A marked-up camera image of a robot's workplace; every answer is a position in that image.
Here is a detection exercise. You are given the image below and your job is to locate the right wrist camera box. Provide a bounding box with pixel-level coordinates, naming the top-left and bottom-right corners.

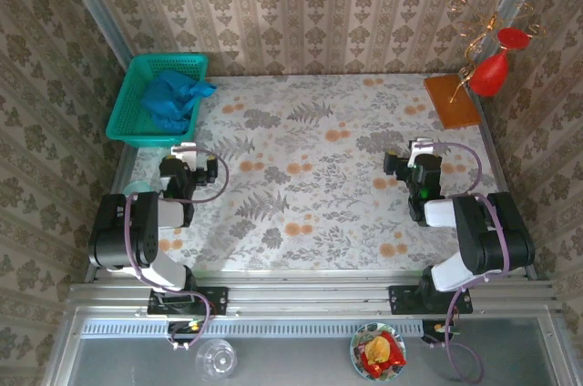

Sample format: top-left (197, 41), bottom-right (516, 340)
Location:
top-left (384, 138), bottom-right (434, 178)

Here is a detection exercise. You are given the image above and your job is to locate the black adapter board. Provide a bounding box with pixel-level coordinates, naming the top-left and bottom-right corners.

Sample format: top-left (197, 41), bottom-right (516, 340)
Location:
top-left (421, 320), bottom-right (458, 344)
top-left (166, 320), bottom-right (205, 345)

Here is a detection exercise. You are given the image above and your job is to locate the clear plastic cup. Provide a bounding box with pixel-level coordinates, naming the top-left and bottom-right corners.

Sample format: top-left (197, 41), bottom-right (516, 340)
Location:
top-left (194, 338), bottom-right (239, 382)

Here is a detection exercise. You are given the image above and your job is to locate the blue t-shirt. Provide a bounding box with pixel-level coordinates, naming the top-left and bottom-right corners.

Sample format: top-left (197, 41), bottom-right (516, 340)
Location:
top-left (139, 69), bottom-right (218, 135)

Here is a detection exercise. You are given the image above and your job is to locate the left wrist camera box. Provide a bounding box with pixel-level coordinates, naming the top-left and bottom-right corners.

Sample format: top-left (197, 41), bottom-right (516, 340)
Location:
top-left (170, 143), bottom-right (219, 187)

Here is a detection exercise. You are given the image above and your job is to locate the pale green cup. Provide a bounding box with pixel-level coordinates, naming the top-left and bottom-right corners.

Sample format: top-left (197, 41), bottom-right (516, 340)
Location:
top-left (122, 179), bottom-right (156, 198)

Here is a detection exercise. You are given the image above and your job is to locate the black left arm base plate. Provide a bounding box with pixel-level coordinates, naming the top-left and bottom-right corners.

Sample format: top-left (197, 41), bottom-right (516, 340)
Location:
top-left (147, 285), bottom-right (229, 316)

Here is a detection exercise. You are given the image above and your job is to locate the grey metal shelf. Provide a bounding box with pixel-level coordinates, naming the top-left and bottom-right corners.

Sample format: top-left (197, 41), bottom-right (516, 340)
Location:
top-left (43, 306), bottom-right (582, 386)

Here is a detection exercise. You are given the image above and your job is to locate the floral tablecloth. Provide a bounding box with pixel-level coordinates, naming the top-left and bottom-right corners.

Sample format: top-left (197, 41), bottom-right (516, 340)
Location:
top-left (107, 74), bottom-right (523, 273)

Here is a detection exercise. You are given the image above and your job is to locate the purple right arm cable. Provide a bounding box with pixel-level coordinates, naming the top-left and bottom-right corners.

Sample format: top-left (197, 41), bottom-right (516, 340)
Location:
top-left (430, 141), bottom-right (509, 383)

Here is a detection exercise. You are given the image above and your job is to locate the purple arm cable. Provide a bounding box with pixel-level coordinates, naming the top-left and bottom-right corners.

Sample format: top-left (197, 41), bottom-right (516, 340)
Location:
top-left (125, 147), bottom-right (230, 353)
top-left (430, 141), bottom-right (509, 383)

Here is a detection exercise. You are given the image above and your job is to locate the yellow orange snack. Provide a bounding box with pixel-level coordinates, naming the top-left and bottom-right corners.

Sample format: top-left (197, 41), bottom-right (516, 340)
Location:
top-left (363, 335), bottom-right (392, 362)

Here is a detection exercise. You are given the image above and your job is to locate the aluminium frame rail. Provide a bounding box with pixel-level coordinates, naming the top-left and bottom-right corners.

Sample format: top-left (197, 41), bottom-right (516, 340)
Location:
top-left (67, 269), bottom-right (559, 320)

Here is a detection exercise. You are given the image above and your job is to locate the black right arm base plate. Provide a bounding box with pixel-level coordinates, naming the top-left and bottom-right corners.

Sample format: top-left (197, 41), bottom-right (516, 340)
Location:
top-left (388, 284), bottom-right (474, 316)

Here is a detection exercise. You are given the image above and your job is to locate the red plastic wine glass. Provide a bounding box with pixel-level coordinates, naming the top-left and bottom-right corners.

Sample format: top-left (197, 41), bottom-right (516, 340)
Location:
top-left (468, 26), bottom-right (533, 97)

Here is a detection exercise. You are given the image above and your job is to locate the red snack packet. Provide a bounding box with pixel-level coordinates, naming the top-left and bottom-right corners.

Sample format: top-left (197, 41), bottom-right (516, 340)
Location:
top-left (359, 330), bottom-right (407, 378)

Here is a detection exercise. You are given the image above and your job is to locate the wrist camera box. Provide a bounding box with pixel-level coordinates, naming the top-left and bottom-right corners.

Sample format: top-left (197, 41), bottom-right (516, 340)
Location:
top-left (384, 138), bottom-right (434, 178)
top-left (170, 143), bottom-right (219, 187)

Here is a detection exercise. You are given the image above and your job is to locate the teal plastic basket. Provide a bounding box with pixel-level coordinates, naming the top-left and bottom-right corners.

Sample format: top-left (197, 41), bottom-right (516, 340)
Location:
top-left (105, 53), bottom-right (210, 149)

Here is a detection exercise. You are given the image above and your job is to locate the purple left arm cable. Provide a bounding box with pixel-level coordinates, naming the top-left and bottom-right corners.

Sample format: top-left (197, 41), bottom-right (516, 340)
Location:
top-left (125, 147), bottom-right (230, 353)

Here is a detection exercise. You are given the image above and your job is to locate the patterned plate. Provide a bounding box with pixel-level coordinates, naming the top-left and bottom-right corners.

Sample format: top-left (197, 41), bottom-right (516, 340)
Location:
top-left (349, 321), bottom-right (408, 381)

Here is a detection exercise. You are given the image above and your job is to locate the grey slotted cable duct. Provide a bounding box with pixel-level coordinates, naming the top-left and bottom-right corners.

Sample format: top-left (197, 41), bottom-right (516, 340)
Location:
top-left (80, 318), bottom-right (423, 338)

